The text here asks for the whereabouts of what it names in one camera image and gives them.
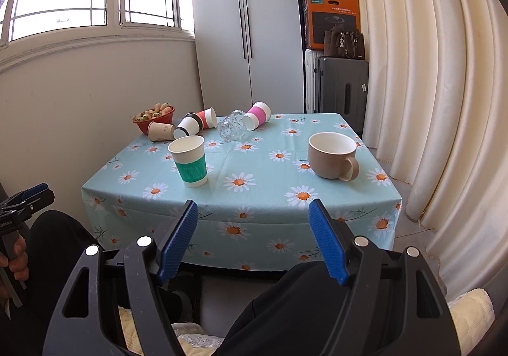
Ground cream curtain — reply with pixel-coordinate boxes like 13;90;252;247
331;0;508;303

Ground orange and black cardboard box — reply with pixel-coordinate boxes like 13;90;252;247
297;0;362;51

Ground clear glass mug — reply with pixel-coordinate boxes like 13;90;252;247
217;109;248;142

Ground white wardrobe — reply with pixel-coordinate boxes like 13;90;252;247
189;0;306;116

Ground red bowl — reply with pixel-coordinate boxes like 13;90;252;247
132;105;176;135

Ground pink sleeve paper cup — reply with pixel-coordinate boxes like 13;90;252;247
242;101;272;132

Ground person's black trousers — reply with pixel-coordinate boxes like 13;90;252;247
16;209;449;356

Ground black and white paper cup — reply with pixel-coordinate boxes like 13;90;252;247
173;112;204;140

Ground red paper cup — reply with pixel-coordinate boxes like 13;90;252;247
194;106;218;130

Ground green sleeve paper cup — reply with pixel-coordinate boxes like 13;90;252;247
167;135;209;188

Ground blue daisy tablecloth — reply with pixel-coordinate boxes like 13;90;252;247
81;113;404;273

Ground plain beige paper cup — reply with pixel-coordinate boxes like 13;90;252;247
147;121;177;142

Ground brown handbag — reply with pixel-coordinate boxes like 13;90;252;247
323;28;366;61

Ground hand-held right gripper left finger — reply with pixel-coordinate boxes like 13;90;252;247
42;199;198;356

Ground person's left hand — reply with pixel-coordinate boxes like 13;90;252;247
0;238;30;282

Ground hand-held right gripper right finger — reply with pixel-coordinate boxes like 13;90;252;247
308;198;469;356

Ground pile of small fruits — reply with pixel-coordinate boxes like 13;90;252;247
134;102;174;122

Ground grey suitcase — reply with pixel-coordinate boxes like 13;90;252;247
315;56;370;135

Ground beige ceramic mug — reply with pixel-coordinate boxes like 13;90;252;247
307;131;360;182

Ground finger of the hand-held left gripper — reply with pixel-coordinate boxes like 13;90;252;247
0;182;56;219

